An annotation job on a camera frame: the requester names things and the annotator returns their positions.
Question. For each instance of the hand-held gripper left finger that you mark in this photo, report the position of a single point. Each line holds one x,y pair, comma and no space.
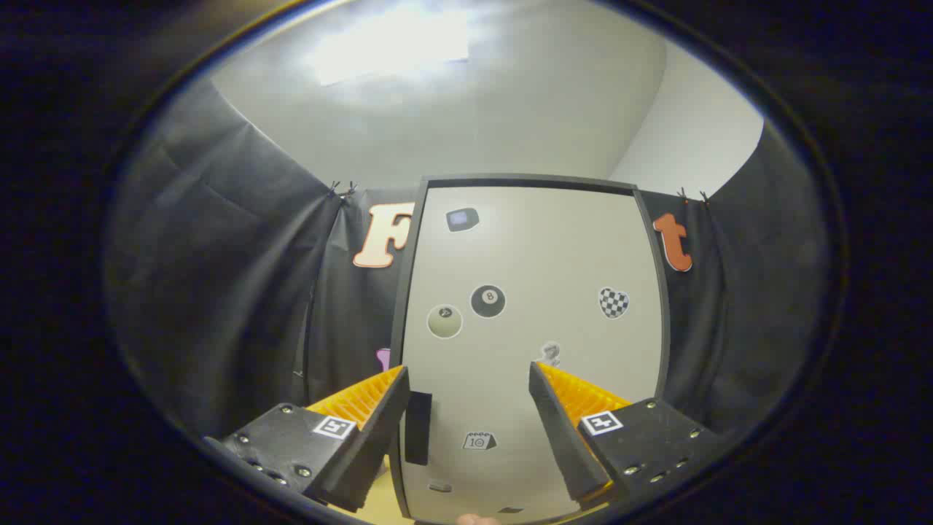
372,445

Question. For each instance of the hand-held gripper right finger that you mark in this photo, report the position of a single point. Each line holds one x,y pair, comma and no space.
561,430

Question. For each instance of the white cabinet door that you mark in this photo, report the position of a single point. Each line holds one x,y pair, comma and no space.
539,255

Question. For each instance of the black backdrop cloth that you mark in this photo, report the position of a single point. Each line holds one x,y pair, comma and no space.
219,255

